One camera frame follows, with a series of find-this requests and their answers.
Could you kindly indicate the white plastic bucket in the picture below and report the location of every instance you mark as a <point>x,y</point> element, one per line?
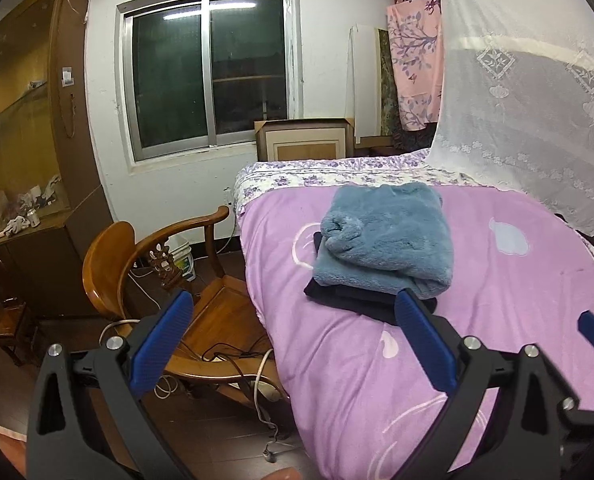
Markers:
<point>184,262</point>

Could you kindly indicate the blue fleece jacket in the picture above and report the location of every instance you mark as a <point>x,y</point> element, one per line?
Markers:
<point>387,240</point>

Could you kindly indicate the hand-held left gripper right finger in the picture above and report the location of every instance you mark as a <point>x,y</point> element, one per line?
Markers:
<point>424,335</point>

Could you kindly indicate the sliding glass window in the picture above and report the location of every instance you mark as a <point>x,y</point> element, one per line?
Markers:
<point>177,75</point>

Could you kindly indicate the wooden armchair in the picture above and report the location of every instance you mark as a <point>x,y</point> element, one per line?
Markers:
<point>217,310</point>

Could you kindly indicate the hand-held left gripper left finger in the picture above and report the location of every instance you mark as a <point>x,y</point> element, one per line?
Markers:
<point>162,332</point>

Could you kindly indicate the small wooden chair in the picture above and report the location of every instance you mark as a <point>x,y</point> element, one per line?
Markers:
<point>12,315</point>

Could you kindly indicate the white board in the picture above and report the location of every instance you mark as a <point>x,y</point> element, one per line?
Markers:
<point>362,85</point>

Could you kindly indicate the wooden glass cabinet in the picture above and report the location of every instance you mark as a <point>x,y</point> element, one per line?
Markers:
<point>27,135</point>

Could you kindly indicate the wooden picture frame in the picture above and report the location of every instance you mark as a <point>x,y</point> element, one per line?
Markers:
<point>302,142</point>

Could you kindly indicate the white lace mosquito net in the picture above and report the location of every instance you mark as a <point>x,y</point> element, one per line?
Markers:
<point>527,110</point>

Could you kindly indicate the purple floral bed sheet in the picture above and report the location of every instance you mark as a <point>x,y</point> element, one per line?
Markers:
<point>302,172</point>

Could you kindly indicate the crumpled white cloths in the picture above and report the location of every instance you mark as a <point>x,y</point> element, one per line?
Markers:
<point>27,210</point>

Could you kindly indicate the white wall socket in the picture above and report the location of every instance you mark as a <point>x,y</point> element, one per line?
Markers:
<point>228,196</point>

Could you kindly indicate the purple blanket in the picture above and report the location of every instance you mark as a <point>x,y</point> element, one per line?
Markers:
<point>502,300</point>

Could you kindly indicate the pink floral cloth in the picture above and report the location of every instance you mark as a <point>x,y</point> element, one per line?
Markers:
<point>417,60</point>

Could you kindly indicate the dark green patterned panel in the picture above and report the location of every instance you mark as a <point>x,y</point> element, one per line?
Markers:
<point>389,95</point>

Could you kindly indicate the dark navy folded garment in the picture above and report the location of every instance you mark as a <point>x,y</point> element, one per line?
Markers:
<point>347,300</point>

